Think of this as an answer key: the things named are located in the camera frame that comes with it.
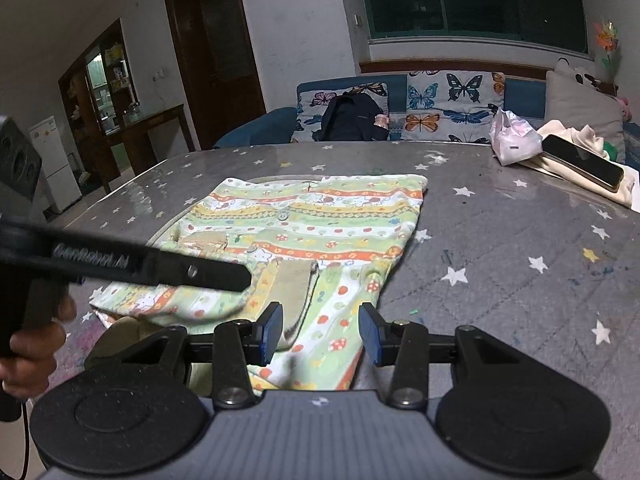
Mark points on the dark navy backpack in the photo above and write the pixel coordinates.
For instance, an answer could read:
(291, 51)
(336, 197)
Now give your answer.
(353, 118)

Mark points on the dark wooden cabinet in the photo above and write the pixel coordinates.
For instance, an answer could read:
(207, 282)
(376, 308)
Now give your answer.
(102, 109)

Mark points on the cream folded cloth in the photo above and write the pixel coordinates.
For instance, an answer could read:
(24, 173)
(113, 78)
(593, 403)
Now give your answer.
(628, 193)

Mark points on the panda plush toy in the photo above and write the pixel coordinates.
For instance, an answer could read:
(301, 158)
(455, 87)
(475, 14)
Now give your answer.
(577, 74)

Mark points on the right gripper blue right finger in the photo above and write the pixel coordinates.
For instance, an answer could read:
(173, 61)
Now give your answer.
(376, 334)

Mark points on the pink white plastic bag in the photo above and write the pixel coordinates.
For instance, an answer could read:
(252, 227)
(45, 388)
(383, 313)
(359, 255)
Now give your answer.
(512, 138)

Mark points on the butterfly cushion centre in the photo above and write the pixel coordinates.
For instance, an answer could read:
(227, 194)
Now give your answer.
(449, 106)

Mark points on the colourful striped children's garment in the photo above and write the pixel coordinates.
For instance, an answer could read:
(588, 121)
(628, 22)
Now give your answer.
(320, 248)

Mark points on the butterfly cushion left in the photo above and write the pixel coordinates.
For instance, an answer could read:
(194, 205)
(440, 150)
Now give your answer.
(312, 104)

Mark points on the person's left hand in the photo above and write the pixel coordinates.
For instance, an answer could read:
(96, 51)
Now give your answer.
(27, 373)

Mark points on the white refrigerator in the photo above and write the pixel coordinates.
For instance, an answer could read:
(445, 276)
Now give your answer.
(60, 185)

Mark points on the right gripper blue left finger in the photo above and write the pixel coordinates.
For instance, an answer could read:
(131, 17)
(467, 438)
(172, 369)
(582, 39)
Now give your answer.
(266, 333)

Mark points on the grey star-patterned tablecloth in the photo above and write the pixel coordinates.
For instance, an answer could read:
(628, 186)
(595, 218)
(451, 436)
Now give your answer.
(515, 310)

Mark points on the dark window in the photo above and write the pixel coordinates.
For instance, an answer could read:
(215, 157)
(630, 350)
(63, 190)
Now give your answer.
(551, 23)

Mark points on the black smartphone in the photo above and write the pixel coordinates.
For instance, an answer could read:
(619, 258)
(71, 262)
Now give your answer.
(591, 166)

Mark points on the dark wooden door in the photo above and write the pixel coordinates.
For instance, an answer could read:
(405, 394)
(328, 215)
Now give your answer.
(216, 64)

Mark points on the plain grey pillow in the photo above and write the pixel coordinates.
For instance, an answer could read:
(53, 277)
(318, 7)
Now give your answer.
(577, 106)

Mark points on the blue sofa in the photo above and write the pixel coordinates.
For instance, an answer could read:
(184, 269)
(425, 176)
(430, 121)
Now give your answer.
(524, 98)

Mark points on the butterfly cushion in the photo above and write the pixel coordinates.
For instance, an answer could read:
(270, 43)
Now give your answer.
(449, 106)
(312, 104)

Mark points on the orange artificial flowers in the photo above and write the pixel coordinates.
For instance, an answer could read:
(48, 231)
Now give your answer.
(607, 40)

